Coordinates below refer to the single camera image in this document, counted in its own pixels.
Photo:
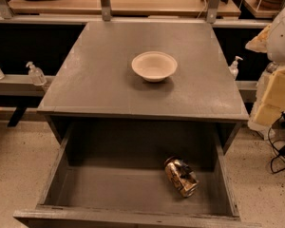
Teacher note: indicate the clear plastic water bottle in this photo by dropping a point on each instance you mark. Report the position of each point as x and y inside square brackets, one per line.
[271, 67]

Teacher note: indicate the white paper bowl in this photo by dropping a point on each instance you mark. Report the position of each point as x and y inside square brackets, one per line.
[154, 66]

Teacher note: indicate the wooden desk in background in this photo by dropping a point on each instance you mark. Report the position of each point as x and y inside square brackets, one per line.
[118, 7]

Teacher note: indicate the clear pump sanitizer bottle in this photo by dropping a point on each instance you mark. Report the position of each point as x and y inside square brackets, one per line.
[234, 67]
[36, 74]

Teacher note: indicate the grey open top drawer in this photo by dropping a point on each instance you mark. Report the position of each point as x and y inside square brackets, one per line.
[110, 174]

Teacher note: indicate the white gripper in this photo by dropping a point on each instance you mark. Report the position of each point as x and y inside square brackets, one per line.
[282, 38]

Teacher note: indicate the clear pump sanitizer bottle left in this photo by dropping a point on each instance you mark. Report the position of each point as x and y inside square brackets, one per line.
[36, 74]

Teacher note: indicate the grey wooden cabinet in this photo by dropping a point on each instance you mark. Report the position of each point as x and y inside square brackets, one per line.
[97, 80]

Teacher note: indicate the clear pump sanitizer bottle right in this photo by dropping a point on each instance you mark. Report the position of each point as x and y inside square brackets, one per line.
[234, 67]

